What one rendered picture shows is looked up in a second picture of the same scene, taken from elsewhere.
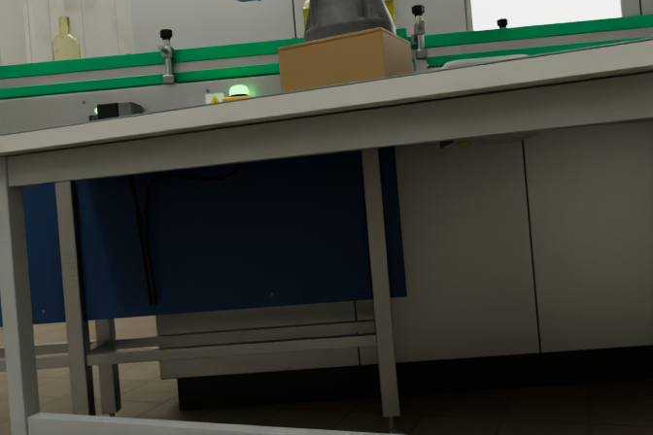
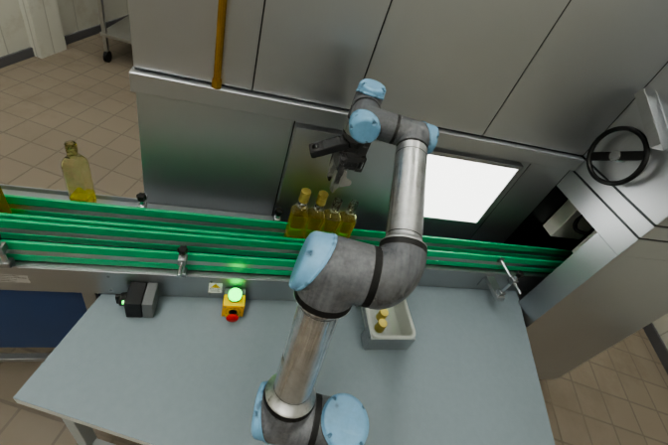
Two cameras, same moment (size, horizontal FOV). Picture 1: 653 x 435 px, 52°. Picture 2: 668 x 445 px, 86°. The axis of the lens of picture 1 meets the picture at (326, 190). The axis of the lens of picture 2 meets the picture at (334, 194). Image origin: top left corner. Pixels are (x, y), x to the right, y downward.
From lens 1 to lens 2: 1.61 m
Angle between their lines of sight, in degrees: 45
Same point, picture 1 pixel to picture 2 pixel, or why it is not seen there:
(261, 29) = (254, 177)
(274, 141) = not seen: outside the picture
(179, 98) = (188, 282)
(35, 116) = (64, 278)
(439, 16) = (380, 202)
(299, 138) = not seen: outside the picture
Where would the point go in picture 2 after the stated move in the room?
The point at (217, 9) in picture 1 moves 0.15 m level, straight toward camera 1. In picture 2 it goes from (221, 156) to (225, 186)
